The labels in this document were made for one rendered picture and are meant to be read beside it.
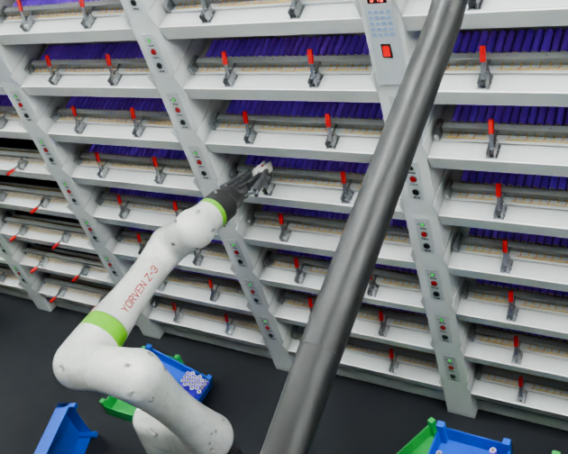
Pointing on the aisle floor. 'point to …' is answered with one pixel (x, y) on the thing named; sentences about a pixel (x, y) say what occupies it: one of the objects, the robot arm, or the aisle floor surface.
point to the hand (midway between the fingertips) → (262, 170)
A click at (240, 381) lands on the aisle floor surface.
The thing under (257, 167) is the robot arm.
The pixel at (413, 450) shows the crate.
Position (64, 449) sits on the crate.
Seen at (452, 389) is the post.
